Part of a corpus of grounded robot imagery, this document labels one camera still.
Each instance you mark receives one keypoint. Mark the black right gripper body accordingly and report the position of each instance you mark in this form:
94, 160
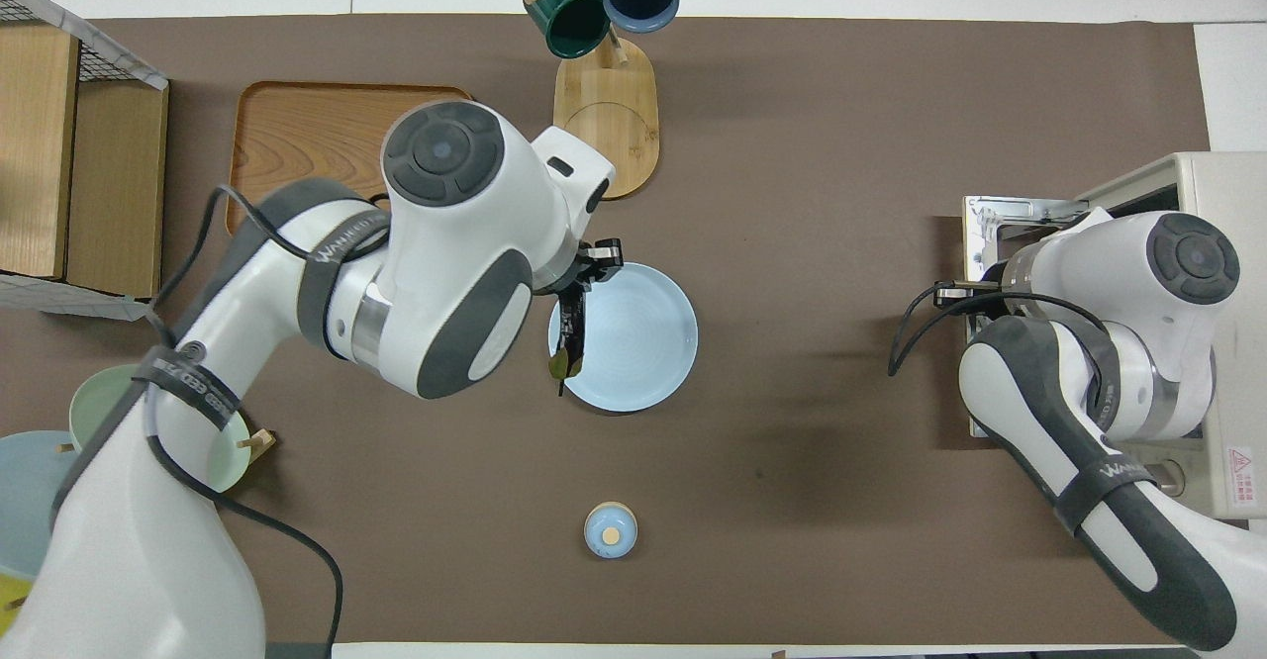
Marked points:
965, 293

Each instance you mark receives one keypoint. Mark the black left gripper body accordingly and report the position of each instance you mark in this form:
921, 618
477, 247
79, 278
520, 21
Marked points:
600, 255

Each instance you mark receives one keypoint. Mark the purple eggplant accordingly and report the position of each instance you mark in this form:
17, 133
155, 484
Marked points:
571, 328

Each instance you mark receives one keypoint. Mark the light blue ribbed plate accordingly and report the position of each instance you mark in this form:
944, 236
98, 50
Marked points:
643, 342

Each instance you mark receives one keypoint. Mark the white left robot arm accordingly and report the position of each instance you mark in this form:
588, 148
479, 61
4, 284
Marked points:
445, 243

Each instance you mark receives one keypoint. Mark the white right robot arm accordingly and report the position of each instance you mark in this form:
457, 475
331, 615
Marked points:
1119, 273

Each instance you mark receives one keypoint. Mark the silver oven knob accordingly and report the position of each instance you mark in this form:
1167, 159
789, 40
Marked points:
1170, 481

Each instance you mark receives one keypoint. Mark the beige toaster oven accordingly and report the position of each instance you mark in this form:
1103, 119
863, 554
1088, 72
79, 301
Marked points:
1227, 179

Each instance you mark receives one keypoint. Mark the wooden mug tree stand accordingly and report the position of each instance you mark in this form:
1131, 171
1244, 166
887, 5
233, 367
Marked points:
619, 105

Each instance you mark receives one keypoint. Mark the brown table mat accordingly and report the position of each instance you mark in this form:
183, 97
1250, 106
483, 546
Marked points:
812, 144

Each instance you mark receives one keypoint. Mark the dark green mug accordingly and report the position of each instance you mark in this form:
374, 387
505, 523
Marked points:
569, 21

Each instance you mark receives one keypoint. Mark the wooden serving tray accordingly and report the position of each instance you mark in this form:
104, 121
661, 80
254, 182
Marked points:
307, 135

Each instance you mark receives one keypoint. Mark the wooden plate rack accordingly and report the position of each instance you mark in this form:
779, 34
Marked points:
259, 444

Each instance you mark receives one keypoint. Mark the pale green plate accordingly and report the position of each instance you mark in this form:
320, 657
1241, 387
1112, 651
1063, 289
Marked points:
99, 397

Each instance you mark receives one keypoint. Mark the marbled white shelf panel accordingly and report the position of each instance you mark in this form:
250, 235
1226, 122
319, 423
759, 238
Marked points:
109, 46

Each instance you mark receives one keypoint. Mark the light blue smooth plate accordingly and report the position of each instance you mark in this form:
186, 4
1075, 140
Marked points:
25, 501

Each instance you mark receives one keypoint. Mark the yellow plate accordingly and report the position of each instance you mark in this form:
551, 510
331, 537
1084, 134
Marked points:
8, 611

